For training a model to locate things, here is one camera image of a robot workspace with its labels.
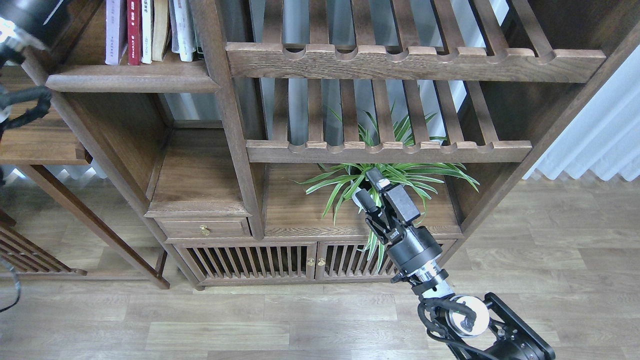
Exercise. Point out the red paperback book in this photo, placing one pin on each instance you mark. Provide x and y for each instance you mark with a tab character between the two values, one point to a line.
134	31

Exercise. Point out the green spider plant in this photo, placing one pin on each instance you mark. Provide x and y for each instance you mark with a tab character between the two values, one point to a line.
348	177

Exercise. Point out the brass drawer knob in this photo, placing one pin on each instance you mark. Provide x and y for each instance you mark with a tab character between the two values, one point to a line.
204	230

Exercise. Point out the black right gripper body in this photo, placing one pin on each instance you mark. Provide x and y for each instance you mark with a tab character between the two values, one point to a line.
412	249

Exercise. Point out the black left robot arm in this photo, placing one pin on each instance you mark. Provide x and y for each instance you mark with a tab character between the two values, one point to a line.
13	51

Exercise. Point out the tan upright book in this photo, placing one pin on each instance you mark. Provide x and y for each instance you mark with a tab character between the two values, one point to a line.
161	28

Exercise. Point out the dark green upright book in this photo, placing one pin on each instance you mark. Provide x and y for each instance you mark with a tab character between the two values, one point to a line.
199	53

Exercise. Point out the white lavender paperback book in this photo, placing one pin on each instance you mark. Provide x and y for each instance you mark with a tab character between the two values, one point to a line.
115	31

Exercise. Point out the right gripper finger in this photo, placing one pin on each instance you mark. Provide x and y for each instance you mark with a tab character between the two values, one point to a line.
373	212
394	197

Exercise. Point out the white plant pot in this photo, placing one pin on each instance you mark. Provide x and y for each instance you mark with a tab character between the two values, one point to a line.
355	198

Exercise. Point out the white upright book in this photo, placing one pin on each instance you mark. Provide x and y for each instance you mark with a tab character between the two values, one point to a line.
182	29

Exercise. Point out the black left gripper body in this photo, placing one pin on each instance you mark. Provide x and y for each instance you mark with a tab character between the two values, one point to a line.
36	23

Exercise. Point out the dark wooden bookshelf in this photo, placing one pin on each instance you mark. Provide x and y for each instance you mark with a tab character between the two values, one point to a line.
283	87

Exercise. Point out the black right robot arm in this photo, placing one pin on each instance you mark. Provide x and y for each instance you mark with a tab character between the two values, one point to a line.
472	328

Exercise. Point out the yellow green paperback book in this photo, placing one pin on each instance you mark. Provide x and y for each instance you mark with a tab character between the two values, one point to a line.
147	18

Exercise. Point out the white curtain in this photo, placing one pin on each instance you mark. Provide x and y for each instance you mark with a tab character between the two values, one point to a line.
604	138

